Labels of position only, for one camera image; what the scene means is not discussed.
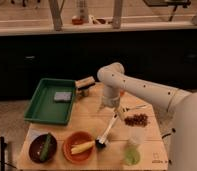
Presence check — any yellow corn cob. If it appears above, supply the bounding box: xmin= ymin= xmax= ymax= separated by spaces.
xmin=71 ymin=141 xmax=95 ymax=155

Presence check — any grey sponge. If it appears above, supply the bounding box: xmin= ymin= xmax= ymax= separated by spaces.
xmin=54 ymin=92 xmax=72 ymax=102

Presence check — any pile of brown nuts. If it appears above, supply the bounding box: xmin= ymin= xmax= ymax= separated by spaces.
xmin=124 ymin=114 xmax=148 ymax=127

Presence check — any black chair frame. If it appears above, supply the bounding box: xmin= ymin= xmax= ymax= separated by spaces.
xmin=0 ymin=136 xmax=7 ymax=171

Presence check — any clear cup green liquid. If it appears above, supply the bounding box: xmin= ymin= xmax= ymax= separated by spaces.
xmin=124 ymin=127 xmax=146 ymax=166

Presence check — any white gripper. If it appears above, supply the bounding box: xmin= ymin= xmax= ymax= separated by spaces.
xmin=101 ymin=85 xmax=120 ymax=108

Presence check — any wooden scrub brush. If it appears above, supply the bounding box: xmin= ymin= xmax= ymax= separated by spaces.
xmin=75 ymin=76 xmax=95 ymax=97

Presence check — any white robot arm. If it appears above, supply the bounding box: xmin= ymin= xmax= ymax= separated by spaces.
xmin=97 ymin=62 xmax=197 ymax=171

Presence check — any orange bowl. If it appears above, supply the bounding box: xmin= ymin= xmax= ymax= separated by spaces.
xmin=62 ymin=131 xmax=95 ymax=164

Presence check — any dark brown bowl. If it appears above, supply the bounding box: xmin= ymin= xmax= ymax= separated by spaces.
xmin=29 ymin=133 xmax=57 ymax=163

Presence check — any green plastic tray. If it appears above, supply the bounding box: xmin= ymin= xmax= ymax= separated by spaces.
xmin=24 ymin=78 xmax=76 ymax=125

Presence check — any red object on shelf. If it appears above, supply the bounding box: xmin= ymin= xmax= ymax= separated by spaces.
xmin=71 ymin=16 xmax=84 ymax=25

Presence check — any green cucumber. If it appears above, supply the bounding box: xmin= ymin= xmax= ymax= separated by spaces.
xmin=40 ymin=133 xmax=51 ymax=162

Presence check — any white-handled black brush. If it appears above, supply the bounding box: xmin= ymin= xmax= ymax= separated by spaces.
xmin=95 ymin=108 xmax=124 ymax=149

